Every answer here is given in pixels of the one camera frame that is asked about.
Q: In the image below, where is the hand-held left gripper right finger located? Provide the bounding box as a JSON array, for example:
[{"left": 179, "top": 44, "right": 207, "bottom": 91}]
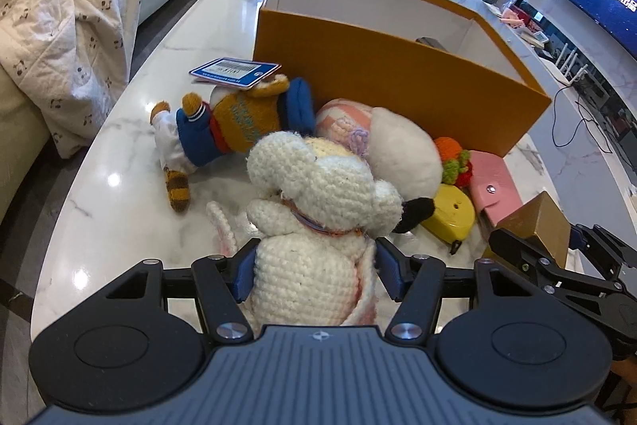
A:
[{"left": 375, "top": 237, "right": 531, "bottom": 350}]

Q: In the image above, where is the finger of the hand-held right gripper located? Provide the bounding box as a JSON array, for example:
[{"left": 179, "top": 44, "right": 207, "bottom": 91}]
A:
[
  {"left": 571, "top": 223, "right": 637, "bottom": 281},
  {"left": 487, "top": 227, "right": 629, "bottom": 306}
]

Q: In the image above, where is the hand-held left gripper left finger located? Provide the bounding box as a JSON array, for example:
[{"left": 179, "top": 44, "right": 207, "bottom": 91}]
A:
[{"left": 102, "top": 248, "right": 260, "bottom": 343}]

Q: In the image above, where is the gold box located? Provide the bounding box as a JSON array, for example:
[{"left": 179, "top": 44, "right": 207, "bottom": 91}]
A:
[{"left": 490, "top": 191, "right": 572, "bottom": 269}]

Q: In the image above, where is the white crocheted mouse toy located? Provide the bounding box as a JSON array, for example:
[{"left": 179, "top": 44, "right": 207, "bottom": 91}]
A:
[{"left": 206, "top": 131, "right": 404, "bottom": 329}]

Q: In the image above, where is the pink snap wallet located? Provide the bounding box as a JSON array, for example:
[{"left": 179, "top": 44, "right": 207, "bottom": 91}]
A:
[{"left": 468, "top": 150, "right": 523, "bottom": 227}]

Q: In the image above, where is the white plush with striped hat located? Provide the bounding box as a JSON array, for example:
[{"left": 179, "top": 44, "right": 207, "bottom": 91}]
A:
[{"left": 315, "top": 98, "right": 444, "bottom": 234}]

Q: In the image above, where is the tiger plush with blue hat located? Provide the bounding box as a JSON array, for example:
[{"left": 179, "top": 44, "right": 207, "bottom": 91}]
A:
[{"left": 150, "top": 74, "right": 317, "bottom": 213}]

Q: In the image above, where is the orange cardboard box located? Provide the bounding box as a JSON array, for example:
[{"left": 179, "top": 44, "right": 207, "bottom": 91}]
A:
[{"left": 253, "top": 0, "right": 553, "bottom": 157}]

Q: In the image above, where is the yellow tape measure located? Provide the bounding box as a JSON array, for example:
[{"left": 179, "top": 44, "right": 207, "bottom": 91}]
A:
[{"left": 420, "top": 183, "right": 476, "bottom": 255}]

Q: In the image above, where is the white television cabinet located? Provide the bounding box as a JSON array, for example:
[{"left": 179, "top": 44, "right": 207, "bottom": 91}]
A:
[{"left": 438, "top": 0, "right": 637, "bottom": 257}]

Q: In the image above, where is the orange and red crocheted toy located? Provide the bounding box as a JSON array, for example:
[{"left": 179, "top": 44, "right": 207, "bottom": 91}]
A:
[{"left": 433, "top": 136, "right": 473, "bottom": 192}]

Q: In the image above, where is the white router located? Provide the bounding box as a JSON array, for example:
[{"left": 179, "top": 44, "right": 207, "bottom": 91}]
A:
[{"left": 551, "top": 41, "right": 590, "bottom": 90}]

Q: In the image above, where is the blue paper tag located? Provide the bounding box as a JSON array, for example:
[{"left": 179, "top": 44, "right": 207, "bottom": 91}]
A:
[{"left": 189, "top": 57, "right": 280, "bottom": 87}]

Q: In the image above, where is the white printed quilt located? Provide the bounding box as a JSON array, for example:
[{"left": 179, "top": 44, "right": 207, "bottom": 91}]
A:
[{"left": 0, "top": 0, "right": 143, "bottom": 159}]

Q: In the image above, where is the black cable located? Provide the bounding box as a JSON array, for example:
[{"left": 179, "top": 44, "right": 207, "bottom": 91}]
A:
[{"left": 550, "top": 84, "right": 614, "bottom": 154}]

